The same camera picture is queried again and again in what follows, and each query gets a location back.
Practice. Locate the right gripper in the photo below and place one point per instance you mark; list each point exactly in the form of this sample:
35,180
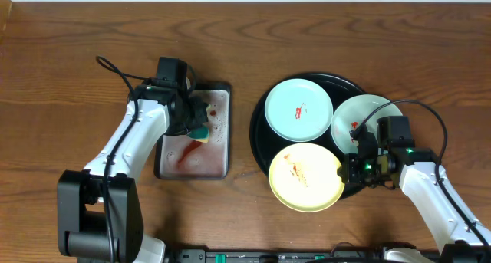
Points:
350,175

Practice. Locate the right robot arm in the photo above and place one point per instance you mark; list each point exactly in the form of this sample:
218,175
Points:
418,174

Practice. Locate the black rectangular soapy tray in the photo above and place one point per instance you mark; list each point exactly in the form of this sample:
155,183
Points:
180,157

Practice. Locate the light blue plate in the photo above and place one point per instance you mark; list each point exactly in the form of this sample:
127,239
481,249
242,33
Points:
298,110
349,115

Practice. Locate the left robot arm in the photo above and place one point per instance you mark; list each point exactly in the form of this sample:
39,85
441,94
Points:
99,213

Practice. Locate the yellow plate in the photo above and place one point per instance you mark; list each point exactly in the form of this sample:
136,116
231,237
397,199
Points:
303,176

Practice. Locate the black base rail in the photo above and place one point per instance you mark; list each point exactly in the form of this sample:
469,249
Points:
196,255

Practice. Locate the green yellow sponge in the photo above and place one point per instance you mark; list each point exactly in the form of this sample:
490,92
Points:
201,133

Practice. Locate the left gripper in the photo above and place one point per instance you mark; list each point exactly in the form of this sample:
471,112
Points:
197,115

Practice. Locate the black round serving tray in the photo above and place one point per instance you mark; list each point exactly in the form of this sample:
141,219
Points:
265,143

